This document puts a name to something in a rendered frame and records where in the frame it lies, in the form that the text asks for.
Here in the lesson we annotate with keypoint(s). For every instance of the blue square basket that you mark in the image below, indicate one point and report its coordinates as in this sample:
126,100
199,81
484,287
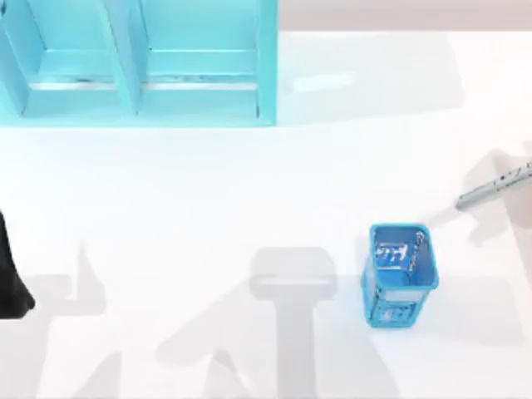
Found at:
401,274

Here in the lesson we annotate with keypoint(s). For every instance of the light blue rack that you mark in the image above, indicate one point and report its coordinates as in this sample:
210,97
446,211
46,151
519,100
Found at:
124,62

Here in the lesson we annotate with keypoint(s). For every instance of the grey pen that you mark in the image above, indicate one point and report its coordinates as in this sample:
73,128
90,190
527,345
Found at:
494,185

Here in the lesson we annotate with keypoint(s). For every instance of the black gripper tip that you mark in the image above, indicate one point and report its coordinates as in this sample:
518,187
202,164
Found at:
10,287

